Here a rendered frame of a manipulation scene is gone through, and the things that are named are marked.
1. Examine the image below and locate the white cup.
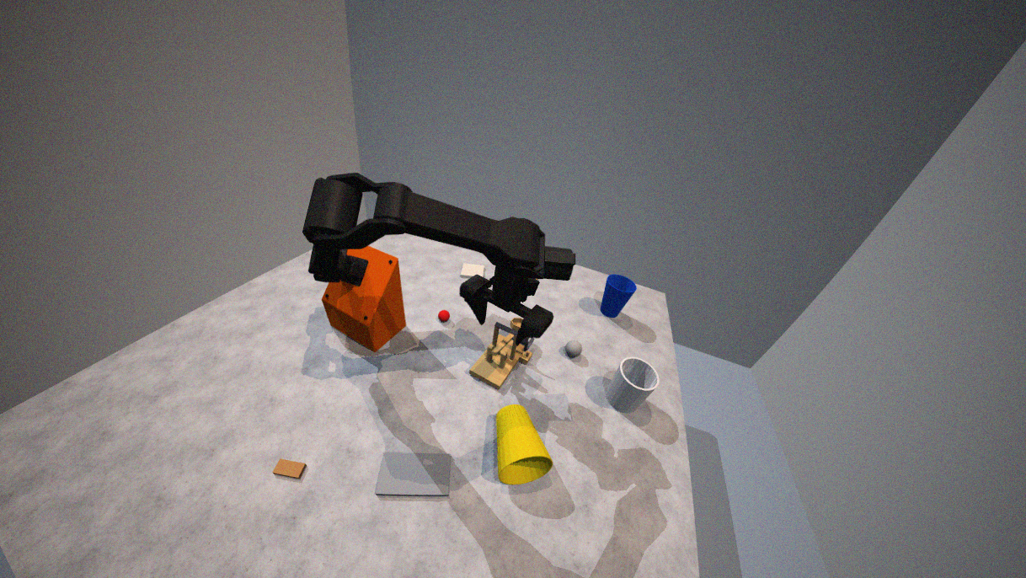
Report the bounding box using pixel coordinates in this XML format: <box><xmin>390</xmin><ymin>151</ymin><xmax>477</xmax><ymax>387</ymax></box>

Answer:
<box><xmin>606</xmin><ymin>357</ymin><xmax>660</xmax><ymax>414</ymax></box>

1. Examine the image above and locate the blue plastic cup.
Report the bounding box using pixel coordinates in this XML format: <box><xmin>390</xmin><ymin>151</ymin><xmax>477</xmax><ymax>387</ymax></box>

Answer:
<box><xmin>601</xmin><ymin>274</ymin><xmax>637</xmax><ymax>318</ymax></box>

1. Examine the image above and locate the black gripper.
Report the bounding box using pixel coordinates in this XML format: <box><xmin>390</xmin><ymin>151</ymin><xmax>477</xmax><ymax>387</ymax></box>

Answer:
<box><xmin>459</xmin><ymin>273</ymin><xmax>554</xmax><ymax>346</ymax></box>

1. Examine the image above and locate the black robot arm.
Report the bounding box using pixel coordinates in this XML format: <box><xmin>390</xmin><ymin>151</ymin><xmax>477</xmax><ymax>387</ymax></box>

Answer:
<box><xmin>302</xmin><ymin>174</ymin><xmax>575</xmax><ymax>302</ymax></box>

